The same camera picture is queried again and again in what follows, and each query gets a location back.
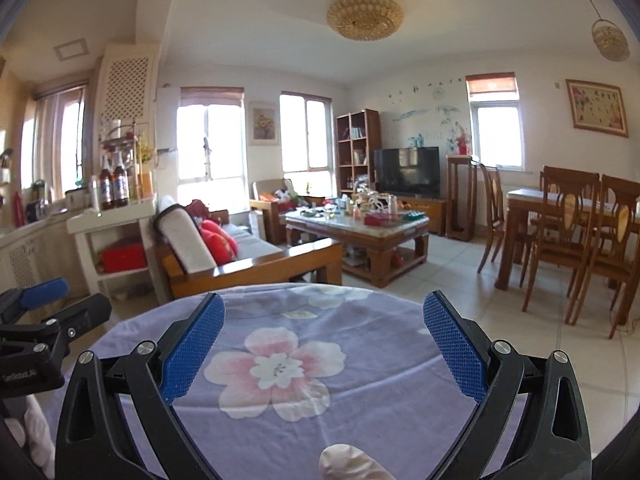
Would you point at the wooden coffee table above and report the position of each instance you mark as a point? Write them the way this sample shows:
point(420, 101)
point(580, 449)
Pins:
point(350, 247)

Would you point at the person's right hand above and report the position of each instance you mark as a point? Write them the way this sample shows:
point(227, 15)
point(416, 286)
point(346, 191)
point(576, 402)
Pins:
point(352, 465)

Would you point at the brown beer bottle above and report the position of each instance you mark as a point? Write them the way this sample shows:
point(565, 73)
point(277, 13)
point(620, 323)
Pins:
point(121, 185)
point(107, 187)

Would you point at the white openwork ornament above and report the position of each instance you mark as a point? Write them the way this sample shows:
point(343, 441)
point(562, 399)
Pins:
point(372, 201)

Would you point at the flat screen television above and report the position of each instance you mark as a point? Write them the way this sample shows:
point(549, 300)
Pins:
point(407, 172)

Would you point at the wooden bookshelf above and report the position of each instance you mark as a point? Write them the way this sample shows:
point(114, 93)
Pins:
point(374, 130)

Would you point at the red cushion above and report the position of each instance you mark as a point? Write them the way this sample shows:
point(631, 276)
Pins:
point(220, 245)

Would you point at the tall wooden plant stand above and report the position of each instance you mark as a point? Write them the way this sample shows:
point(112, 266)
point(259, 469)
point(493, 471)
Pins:
point(460, 157)

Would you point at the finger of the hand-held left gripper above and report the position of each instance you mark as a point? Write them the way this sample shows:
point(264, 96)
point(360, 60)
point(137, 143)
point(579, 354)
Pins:
point(45, 292)
point(85, 317)

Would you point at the round gold ceiling lamp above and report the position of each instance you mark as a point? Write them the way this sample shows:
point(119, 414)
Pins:
point(364, 16)

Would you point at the red bottle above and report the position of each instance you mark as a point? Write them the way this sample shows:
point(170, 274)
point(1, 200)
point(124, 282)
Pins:
point(19, 210)

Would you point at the white open shelf unit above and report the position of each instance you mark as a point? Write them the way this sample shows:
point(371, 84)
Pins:
point(100, 220)

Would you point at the white lattice column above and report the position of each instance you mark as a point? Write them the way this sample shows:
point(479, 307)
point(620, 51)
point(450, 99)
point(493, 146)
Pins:
point(127, 90)

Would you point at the wooden armchair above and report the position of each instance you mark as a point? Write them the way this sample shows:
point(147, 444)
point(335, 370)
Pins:
point(265, 187)

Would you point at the stuffed toy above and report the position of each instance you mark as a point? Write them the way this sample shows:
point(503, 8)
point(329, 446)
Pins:
point(283, 197)

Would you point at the ceiling vent panel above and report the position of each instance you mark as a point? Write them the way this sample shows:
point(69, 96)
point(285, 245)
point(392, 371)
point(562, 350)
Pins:
point(71, 50)

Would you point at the gold pendant lamp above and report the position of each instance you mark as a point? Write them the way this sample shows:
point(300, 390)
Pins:
point(611, 40)

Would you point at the large framed flower painting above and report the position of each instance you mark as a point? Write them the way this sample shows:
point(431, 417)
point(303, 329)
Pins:
point(597, 107)

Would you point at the green tray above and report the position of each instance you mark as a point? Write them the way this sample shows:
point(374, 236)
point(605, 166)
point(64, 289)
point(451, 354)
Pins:
point(415, 217)

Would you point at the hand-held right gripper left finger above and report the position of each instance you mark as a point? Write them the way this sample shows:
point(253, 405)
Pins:
point(192, 347)

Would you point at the red tray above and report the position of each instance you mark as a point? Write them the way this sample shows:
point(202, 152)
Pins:
point(382, 219)

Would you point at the wooden sofa white cushions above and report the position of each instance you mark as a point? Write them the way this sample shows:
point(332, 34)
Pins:
point(280, 265)

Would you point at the white lattice counter cabinet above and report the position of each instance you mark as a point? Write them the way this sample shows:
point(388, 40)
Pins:
point(30, 255)

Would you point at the red potted flowers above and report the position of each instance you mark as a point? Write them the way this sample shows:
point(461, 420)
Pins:
point(462, 147)

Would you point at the wooden dining chair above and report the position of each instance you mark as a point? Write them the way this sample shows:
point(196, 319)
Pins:
point(567, 210)
point(622, 225)
point(492, 195)

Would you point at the framed sunflower picture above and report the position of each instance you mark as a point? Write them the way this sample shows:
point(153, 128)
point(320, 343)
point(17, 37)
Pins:
point(263, 124)

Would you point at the person's left forearm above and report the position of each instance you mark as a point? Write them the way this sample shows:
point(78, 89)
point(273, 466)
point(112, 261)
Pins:
point(37, 435)

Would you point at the wooden television cabinet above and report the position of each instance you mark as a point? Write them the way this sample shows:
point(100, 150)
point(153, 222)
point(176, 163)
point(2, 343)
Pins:
point(430, 215)

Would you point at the red box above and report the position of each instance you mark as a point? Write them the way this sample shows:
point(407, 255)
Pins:
point(125, 259)

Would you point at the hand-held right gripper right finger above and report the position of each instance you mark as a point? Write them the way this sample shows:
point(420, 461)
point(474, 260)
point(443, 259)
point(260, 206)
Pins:
point(455, 347)

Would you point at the wooden dining table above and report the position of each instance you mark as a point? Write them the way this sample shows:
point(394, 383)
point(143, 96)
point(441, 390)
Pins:
point(520, 200)

